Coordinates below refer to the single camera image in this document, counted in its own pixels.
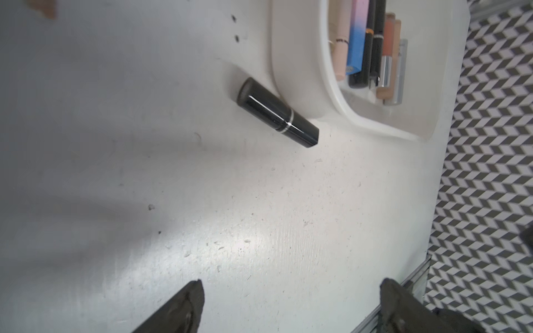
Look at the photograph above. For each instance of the aluminium front rail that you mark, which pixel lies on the aluminium front rail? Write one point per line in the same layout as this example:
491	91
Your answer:
415	283

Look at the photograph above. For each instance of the black lipstick with silver band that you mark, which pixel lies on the black lipstick with silver band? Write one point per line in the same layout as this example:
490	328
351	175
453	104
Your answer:
377	46

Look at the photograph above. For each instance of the black lipstick with gold band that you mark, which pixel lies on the black lipstick with gold band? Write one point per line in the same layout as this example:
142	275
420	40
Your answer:
361	79

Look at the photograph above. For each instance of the beige lipstick tube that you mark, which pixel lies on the beige lipstick tube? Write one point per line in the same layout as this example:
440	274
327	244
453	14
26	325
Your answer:
387	93

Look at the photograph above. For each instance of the slim black lipstick tube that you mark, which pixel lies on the slim black lipstick tube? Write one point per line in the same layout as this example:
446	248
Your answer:
264	105

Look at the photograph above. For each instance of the white plastic storage box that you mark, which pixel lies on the white plastic storage box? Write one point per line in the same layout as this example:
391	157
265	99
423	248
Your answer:
436	33

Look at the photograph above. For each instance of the pink and blue lipstick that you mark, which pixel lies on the pink and blue lipstick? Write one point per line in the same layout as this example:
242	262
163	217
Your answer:
358	25

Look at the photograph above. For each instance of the silver lipstick tube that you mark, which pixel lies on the silver lipstick tube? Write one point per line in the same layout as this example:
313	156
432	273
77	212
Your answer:
397	98

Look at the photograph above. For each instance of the pink and silver lipstick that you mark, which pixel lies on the pink and silver lipstick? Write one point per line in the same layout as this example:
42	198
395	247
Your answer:
387	52

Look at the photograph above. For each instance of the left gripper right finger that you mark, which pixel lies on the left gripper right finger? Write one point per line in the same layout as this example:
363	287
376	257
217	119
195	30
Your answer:
401	312

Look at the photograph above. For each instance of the clear pink lip gloss tube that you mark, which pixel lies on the clear pink lip gloss tube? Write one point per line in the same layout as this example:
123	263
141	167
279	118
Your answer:
340	51

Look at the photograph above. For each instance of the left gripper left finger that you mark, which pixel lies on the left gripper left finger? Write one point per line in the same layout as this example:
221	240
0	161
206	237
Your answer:
180	314

